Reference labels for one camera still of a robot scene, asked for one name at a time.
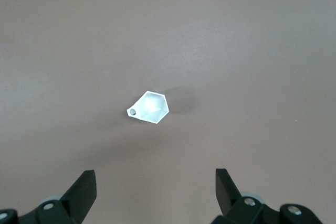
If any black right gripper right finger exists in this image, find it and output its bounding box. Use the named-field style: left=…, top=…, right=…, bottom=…
left=209, top=168, right=324, bottom=224

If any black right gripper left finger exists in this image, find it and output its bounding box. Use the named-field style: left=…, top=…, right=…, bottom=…
left=0, top=170, right=97, bottom=224

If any white faceted plastic cup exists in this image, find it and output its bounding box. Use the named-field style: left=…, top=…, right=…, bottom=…
left=122, top=90, right=171, bottom=125

